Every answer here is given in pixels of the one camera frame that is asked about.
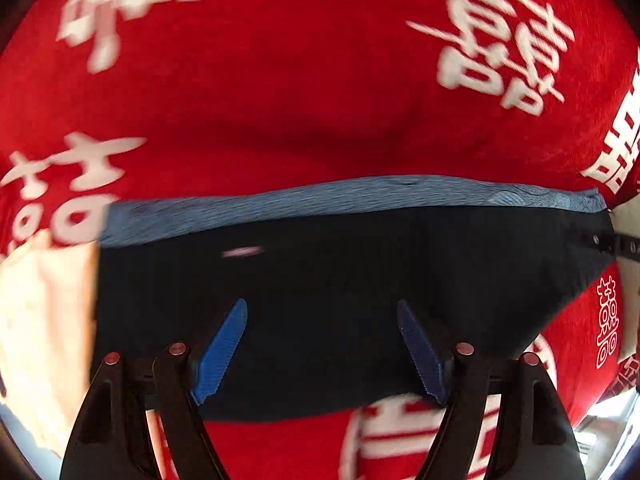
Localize cream folded cloth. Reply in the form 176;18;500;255
1;243;99;456

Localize black pants with blue trim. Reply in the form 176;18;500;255
94;178;614;422

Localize red bedspread with white characters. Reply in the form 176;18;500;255
1;0;639;479

